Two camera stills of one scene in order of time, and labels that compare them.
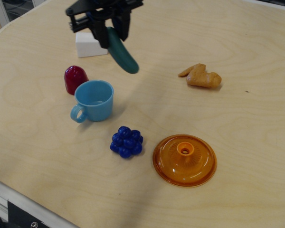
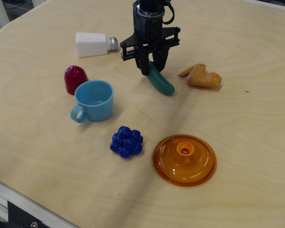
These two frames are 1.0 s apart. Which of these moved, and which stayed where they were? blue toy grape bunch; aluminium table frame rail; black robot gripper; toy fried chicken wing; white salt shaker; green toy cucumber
Moved: black robot gripper; green toy cucumber
Stayed: aluminium table frame rail; blue toy grape bunch; toy fried chicken wing; white salt shaker
